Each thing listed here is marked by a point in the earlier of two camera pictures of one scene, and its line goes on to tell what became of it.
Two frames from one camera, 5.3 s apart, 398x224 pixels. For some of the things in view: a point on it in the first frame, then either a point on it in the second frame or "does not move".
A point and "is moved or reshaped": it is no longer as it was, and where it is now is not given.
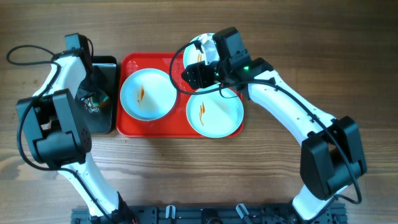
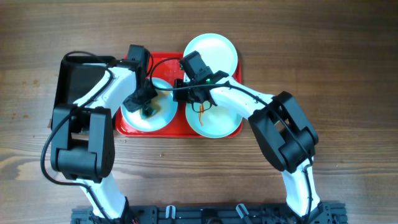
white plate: x=210 y=53 does not move
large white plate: x=148 y=94 is moved or reshaped
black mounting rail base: x=207 y=214 does not move
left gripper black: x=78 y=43 to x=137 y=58
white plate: x=212 y=116 does not move
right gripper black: x=197 y=71 to x=179 y=96
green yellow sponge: x=100 y=101 is moved or reshaped
